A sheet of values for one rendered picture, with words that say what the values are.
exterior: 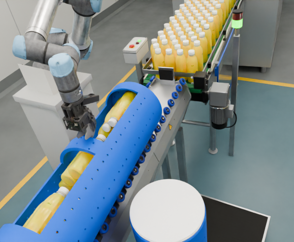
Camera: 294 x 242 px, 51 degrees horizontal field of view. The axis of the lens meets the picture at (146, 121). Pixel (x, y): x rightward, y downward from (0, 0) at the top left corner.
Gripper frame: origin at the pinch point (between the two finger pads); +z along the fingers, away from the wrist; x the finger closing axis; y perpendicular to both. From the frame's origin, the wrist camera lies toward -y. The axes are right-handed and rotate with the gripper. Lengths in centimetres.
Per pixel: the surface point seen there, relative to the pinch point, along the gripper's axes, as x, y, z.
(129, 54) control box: -30, -94, 17
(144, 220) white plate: 27.6, 18.1, 19.4
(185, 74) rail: 10, -91, 27
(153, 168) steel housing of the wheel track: 13.6, -19.9, 37.7
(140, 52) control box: -24, -100, 18
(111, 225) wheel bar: 11.5, 18.2, 30.6
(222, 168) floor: 32, -103, 124
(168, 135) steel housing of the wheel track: 13, -44, 37
